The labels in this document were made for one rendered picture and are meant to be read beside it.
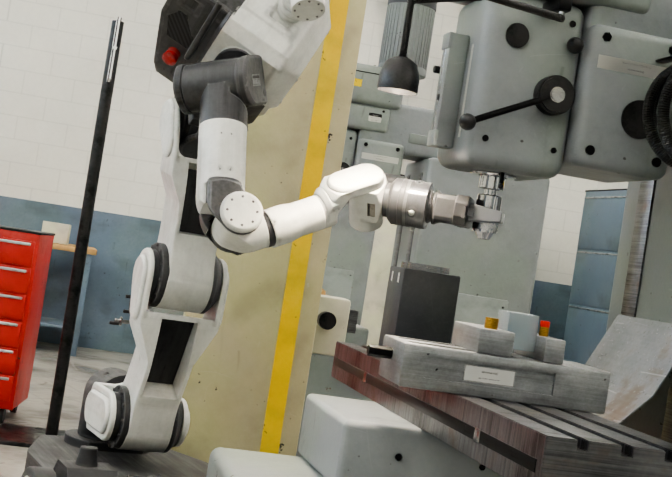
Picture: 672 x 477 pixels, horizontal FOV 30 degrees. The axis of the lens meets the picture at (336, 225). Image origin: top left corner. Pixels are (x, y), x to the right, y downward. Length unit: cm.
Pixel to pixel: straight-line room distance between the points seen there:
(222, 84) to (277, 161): 165
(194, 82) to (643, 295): 97
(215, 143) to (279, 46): 27
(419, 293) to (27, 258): 425
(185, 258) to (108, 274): 849
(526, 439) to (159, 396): 128
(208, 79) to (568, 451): 106
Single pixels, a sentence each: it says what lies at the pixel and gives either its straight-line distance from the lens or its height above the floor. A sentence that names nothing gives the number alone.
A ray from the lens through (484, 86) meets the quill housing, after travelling 224.
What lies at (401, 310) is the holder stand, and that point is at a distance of 260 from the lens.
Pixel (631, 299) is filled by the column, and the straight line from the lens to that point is 258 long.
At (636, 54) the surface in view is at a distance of 234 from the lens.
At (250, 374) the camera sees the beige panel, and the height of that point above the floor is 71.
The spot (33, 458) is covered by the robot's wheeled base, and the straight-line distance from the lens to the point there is 291.
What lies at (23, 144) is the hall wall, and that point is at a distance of 1122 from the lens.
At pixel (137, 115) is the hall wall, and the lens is 1126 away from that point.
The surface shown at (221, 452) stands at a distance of 235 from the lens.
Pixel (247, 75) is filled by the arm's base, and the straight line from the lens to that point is 234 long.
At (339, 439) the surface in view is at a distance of 214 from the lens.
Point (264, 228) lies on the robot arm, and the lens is 226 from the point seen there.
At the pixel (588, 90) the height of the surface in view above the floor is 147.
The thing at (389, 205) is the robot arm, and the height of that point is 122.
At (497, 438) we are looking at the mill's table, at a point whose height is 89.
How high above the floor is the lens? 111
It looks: 2 degrees up
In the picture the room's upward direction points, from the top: 9 degrees clockwise
